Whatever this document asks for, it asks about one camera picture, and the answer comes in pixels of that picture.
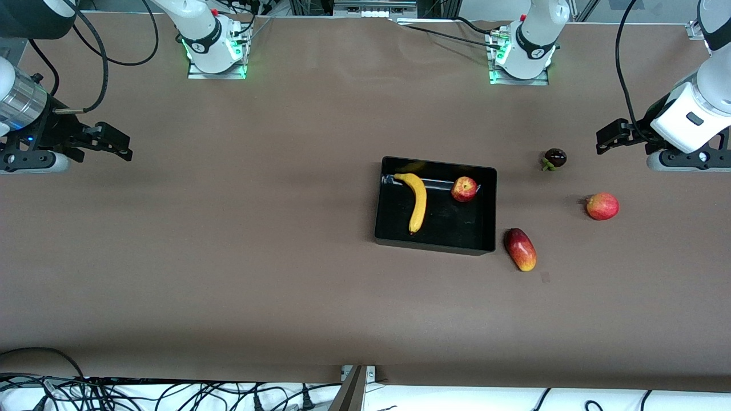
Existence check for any red apple with yellow patches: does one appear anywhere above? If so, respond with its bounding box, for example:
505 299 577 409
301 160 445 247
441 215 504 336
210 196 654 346
451 176 479 203

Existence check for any grey metal mast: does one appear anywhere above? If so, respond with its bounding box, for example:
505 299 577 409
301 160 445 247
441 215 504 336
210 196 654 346
328 365 366 411

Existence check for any red yellow mango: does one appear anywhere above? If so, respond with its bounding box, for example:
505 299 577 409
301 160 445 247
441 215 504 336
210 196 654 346
503 228 537 272

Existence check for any short black table cable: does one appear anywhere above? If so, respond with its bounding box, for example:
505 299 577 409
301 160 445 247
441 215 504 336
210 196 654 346
451 15 503 36

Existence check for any white power strip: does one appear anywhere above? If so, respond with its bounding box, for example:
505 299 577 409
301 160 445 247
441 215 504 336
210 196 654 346
334 0 417 18

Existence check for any brown paper table cover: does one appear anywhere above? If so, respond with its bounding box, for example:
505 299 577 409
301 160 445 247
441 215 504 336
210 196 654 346
0 11 731 394

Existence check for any dark purple mangosteen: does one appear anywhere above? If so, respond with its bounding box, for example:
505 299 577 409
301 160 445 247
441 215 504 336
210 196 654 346
541 148 568 172

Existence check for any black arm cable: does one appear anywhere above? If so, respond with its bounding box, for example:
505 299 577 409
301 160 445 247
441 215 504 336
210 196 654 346
615 0 657 143
27 0 160 115

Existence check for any black plastic box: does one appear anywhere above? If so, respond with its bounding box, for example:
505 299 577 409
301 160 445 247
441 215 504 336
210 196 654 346
374 156 497 256

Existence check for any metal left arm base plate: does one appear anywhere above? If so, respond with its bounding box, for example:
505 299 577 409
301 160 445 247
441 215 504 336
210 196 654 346
488 27 550 86

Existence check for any long black table cable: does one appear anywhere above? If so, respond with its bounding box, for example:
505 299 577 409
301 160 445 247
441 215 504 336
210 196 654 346
391 22 506 52

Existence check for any black arched floor cable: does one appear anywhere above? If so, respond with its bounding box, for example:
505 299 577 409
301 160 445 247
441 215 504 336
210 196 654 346
0 346 86 380

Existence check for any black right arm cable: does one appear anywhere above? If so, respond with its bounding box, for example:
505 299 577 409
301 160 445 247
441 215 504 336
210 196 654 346
27 0 160 115

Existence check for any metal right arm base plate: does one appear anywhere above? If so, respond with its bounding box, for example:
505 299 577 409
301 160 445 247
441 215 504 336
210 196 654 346
187 20 248 80

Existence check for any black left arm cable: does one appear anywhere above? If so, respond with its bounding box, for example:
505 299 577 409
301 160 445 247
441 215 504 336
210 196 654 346
615 0 657 143

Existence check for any yellow banana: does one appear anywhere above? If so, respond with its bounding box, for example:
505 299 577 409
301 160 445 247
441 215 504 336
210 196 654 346
393 173 428 235

